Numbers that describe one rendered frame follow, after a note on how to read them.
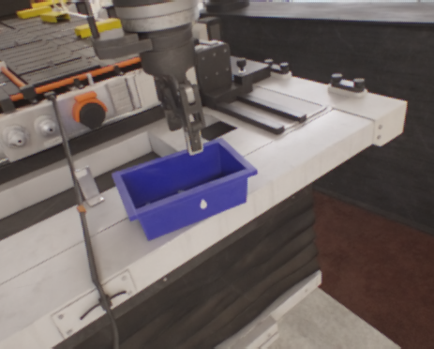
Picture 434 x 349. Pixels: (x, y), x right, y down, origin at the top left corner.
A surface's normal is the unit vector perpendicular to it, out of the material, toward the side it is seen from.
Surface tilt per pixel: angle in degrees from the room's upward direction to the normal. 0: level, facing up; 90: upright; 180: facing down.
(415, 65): 90
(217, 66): 90
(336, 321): 0
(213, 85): 90
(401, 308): 0
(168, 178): 85
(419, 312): 0
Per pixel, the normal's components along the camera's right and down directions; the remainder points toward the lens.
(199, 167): 0.40, 0.38
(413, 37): -0.70, 0.47
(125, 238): -0.13, -0.83
